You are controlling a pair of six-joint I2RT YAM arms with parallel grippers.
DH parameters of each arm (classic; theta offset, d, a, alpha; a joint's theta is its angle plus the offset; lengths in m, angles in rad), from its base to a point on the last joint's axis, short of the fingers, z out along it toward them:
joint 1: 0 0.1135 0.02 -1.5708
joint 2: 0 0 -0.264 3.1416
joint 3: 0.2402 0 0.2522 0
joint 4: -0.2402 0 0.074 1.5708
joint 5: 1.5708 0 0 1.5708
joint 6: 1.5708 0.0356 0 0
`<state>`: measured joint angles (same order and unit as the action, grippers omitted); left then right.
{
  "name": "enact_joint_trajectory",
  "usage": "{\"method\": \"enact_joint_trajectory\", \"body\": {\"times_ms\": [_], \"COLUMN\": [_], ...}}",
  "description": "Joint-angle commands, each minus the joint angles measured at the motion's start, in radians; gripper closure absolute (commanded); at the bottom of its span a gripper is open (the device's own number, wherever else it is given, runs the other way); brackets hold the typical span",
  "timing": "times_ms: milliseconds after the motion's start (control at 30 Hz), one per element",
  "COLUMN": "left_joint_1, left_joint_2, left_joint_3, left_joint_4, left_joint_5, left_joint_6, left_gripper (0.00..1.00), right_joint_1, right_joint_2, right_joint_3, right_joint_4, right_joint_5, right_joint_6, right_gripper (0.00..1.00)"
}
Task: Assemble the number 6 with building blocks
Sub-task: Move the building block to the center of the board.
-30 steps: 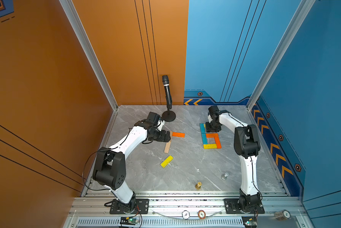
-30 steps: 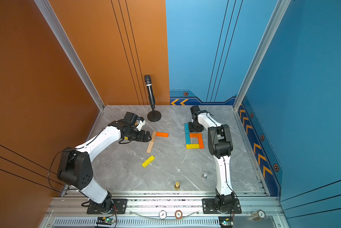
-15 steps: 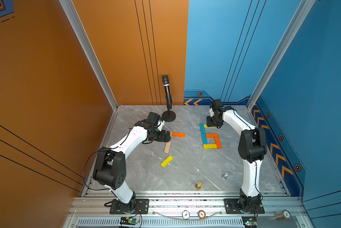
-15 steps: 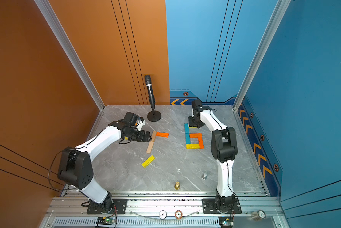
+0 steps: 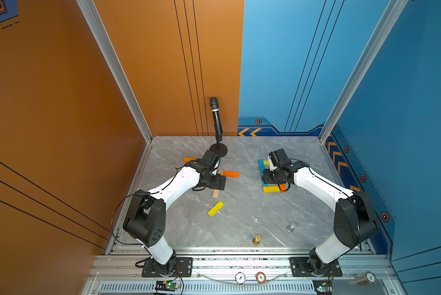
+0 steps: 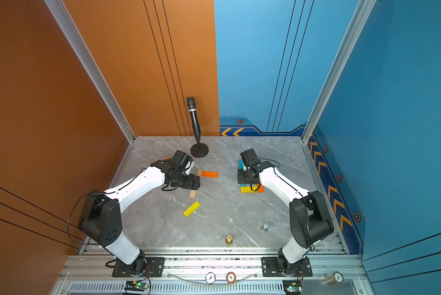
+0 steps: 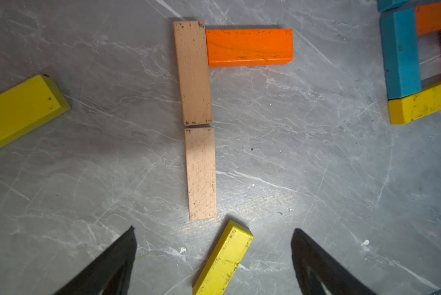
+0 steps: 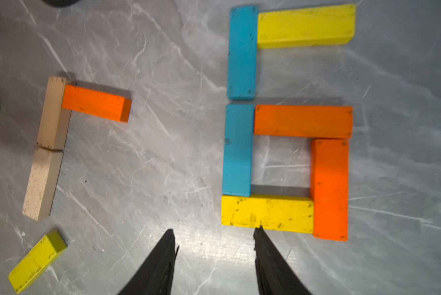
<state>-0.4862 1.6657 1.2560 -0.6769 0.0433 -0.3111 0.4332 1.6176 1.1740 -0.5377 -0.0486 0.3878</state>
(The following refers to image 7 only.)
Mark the teal block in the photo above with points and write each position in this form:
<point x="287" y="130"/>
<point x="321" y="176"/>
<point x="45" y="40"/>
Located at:
<point x="399" y="42"/>
<point x="386" y="5"/>

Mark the yellow block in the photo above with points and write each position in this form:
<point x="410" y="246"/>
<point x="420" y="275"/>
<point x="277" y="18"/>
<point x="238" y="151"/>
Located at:
<point x="28" y="106"/>
<point x="405" y="110"/>

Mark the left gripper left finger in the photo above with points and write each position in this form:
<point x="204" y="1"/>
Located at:
<point x="109" y="273"/>

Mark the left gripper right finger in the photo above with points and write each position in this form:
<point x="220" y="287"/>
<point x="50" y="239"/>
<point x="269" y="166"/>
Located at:
<point x="317" y="271"/>

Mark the tan block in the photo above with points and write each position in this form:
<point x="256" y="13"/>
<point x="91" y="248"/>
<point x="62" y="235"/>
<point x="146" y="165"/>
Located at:
<point x="201" y="176"/>
<point x="193" y="71"/>

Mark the yellow block diagonal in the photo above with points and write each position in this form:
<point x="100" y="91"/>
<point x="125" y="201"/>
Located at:
<point x="224" y="260"/>

